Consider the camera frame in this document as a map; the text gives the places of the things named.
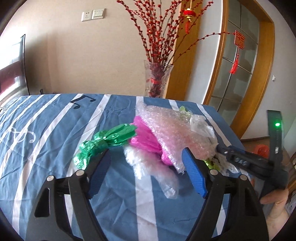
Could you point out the red berry branches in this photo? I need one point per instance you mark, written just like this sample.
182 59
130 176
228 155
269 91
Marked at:
162 31

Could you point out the right hand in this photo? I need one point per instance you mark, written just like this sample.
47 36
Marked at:
278 215

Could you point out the red lantern ornament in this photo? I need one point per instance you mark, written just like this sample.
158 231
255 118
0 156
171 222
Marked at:
189 14

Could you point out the wall socket and switch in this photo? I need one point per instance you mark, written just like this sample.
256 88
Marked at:
92 15

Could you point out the red chinese knot ornament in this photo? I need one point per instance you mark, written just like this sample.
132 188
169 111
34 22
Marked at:
239 41

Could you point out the glass vase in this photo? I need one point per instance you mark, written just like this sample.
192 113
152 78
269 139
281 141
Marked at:
156 78

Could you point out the white plastic bag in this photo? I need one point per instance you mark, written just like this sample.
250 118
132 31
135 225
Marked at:
216 160

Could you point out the clear bubble wrap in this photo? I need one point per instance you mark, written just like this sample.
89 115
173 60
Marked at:
170 130

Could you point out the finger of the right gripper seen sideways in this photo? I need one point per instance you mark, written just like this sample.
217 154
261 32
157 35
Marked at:
250 162

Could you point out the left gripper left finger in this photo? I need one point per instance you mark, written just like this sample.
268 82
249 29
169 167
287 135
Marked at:
49 219

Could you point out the blue striped tablecloth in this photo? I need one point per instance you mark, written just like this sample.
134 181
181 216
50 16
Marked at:
40 135

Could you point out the green foil wrapper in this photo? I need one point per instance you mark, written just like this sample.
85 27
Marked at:
116 136

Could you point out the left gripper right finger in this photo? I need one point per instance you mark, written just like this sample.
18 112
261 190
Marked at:
244 218

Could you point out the frosted glass door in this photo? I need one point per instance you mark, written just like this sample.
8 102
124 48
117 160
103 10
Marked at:
230 89

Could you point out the magenta plastic bag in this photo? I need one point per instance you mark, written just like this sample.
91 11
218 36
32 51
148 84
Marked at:
147 141

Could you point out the television screen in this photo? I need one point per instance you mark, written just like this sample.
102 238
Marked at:
13 70

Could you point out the red trash bag liner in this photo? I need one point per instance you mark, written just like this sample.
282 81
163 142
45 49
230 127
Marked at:
261 150

